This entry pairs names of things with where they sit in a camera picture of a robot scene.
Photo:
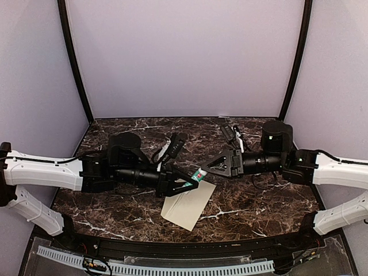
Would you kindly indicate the black right corner frame post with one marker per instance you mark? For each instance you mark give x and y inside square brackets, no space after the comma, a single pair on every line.
[306,17]

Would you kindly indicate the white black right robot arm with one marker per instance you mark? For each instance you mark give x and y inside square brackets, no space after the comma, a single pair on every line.
[299,166]

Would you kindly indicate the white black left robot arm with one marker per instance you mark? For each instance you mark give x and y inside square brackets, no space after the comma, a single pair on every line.
[96,171]

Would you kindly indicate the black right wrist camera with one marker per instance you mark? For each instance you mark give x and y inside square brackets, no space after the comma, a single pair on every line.
[229,133]

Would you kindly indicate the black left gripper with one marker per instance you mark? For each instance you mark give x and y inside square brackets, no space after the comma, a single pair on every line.
[167,184]

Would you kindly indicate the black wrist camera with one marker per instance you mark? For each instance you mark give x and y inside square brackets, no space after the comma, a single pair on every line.
[229,133]
[176,144]

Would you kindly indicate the green white glue stick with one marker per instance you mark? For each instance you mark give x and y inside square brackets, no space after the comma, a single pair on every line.
[197,176]

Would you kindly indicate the cream paper envelope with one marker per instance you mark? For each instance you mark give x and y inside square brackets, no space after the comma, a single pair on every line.
[185,209]

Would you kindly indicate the white slotted cable duct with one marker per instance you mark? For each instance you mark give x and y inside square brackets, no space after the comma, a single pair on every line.
[151,266]

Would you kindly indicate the black front table rail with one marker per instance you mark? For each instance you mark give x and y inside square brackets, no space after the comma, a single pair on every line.
[268,247]

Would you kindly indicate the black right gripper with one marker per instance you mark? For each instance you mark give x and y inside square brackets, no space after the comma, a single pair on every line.
[236,156]

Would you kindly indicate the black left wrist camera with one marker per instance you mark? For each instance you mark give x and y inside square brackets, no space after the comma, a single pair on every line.
[176,144]

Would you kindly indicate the black left corner frame post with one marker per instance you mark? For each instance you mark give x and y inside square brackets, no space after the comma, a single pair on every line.
[64,20]

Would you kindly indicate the black corner frame post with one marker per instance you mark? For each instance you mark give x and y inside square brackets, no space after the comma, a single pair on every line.
[64,20]
[306,17]

